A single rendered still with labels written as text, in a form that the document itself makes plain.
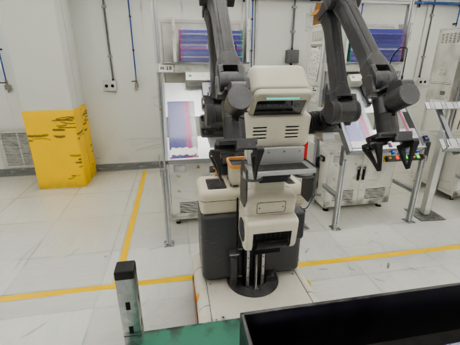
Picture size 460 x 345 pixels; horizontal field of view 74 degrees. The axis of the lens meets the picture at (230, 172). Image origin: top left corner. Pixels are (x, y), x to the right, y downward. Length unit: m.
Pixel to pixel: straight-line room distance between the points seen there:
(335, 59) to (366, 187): 2.21
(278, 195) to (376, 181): 2.13
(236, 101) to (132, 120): 3.56
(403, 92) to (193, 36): 1.97
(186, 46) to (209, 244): 1.61
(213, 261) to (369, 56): 1.17
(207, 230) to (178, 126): 1.08
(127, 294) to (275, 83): 0.80
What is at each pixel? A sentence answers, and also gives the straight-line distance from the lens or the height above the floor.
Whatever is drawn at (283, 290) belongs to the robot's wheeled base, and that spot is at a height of 0.28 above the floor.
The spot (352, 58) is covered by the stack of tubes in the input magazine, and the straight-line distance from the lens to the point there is 3.02.
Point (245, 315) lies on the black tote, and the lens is 0.48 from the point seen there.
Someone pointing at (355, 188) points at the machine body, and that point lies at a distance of 3.19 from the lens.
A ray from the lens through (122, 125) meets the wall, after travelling 4.25.
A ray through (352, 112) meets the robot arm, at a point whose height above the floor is 1.24.
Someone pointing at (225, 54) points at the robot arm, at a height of 1.42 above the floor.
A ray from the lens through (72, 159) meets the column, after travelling 3.92.
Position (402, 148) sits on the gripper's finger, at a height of 1.17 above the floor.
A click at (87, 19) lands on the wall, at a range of 4.24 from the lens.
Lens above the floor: 1.40
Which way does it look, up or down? 20 degrees down
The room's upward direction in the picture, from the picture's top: straight up
